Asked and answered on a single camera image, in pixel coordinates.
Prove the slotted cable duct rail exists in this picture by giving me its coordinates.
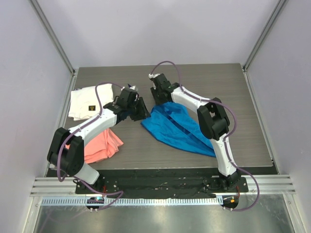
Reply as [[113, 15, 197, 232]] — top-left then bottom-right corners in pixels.
[[41, 196, 223, 206]]

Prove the pink folded cloth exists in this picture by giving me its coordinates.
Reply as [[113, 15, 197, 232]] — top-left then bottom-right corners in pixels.
[[65, 128, 124, 165]]

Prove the left aluminium frame post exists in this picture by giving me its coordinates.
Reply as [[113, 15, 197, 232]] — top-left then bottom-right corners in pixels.
[[28, 0, 76, 75]]

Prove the blue cloth napkin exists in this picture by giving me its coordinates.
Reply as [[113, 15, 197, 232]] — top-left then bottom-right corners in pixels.
[[141, 102, 216, 157]]

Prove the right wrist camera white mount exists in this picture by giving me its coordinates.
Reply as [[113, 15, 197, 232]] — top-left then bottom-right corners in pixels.
[[148, 73, 160, 80]]

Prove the aluminium frame post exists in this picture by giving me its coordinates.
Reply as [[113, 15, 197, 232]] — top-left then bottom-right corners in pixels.
[[28, 0, 76, 75], [242, 0, 290, 71]]

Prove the white folded cloth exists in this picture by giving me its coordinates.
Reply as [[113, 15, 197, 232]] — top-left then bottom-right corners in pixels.
[[68, 84, 114, 121]]

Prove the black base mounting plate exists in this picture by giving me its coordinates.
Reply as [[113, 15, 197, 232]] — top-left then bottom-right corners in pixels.
[[47, 167, 248, 195]]

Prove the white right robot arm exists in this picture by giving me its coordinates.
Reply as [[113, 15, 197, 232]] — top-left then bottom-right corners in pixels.
[[149, 73, 241, 192]]

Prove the horizontal aluminium frame rail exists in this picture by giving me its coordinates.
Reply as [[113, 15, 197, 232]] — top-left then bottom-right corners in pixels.
[[30, 175, 296, 197]]

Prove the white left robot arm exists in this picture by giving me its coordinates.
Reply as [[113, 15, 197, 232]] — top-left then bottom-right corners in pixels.
[[47, 87, 151, 194]]

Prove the right aluminium frame post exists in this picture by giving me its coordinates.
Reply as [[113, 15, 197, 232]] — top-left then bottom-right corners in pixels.
[[242, 0, 290, 71]]

